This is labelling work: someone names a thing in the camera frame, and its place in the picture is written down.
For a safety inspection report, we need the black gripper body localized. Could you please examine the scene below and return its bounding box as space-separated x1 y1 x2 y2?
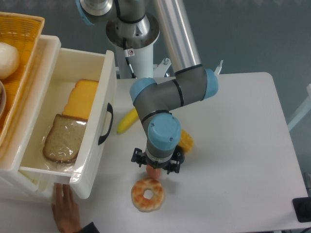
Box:
145 153 172 170

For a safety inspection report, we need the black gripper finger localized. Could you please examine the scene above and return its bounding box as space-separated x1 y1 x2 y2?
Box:
131 148 147 167
166 148 185 174

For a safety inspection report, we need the brown egg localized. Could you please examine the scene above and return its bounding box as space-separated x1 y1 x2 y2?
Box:
146 165 161 180

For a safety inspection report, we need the dark sleeve forearm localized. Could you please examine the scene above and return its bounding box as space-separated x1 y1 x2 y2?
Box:
65 222 99 233

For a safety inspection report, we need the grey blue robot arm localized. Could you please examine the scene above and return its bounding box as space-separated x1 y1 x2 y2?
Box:
76 0 218 173

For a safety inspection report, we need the person's hand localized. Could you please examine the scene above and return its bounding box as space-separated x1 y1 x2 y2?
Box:
52 183 82 233

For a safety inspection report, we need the yellow toy corn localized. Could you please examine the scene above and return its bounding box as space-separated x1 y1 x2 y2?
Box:
177 129 194 153

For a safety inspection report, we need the yellow toy banana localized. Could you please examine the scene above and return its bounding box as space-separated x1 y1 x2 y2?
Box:
117 108 139 134

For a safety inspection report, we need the glazed toy donut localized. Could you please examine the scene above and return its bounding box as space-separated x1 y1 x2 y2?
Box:
131 178 165 212

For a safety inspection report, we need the white plastic drawer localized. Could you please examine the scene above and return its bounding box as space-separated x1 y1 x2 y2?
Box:
19 48 117 199

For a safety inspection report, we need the brown bread slice wrapped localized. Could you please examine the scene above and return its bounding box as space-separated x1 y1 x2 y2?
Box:
43 114 87 163

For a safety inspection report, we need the white drawer cabinet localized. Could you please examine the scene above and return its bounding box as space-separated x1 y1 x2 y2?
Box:
0 35 61 202

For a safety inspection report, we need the black device at edge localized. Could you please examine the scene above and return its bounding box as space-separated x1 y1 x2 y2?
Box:
292 197 311 223

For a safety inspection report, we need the grey bowl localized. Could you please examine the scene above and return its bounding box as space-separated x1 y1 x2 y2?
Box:
0 81 6 116

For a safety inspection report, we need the white round bun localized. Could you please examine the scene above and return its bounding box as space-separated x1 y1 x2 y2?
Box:
0 42 19 80

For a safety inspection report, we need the yellow woven basket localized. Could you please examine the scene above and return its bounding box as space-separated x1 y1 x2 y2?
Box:
0 12 45 142

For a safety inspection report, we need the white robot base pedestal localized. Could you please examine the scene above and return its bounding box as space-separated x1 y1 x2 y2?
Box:
105 12 161 79

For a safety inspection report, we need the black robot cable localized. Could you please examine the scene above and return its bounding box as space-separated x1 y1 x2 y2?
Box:
122 36 138 79

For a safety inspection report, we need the white frame at right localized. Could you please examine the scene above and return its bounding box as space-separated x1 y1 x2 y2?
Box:
287 84 311 131

